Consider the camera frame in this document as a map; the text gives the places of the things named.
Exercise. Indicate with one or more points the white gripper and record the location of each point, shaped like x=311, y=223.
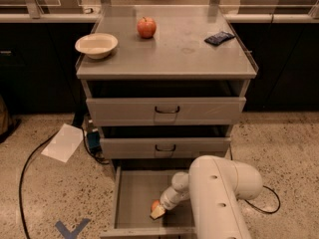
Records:
x=166, y=201

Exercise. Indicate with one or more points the orange fruit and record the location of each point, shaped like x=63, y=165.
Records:
x=155, y=205

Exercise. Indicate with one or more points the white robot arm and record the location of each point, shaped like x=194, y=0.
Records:
x=213, y=185

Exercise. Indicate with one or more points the bottom grey drawer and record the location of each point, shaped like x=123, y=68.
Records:
x=135, y=192

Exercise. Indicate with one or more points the grey drawer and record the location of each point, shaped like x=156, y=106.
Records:
x=176, y=147
x=165, y=111
x=135, y=192

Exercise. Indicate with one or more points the middle grey drawer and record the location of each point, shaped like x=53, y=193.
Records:
x=176, y=147

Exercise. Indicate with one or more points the top grey drawer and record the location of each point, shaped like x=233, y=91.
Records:
x=165, y=111

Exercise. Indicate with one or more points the grey drawer cabinet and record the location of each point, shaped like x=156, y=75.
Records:
x=174, y=63

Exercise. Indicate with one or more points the blue power box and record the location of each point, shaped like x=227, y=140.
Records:
x=93, y=139

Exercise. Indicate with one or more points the white paper sheet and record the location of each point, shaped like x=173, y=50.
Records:
x=64, y=143

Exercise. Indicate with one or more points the white bowl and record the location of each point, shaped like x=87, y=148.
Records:
x=97, y=45

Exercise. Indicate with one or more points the brown bag at left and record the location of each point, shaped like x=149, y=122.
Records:
x=7, y=124

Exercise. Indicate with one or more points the red apple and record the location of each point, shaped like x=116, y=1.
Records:
x=146, y=27

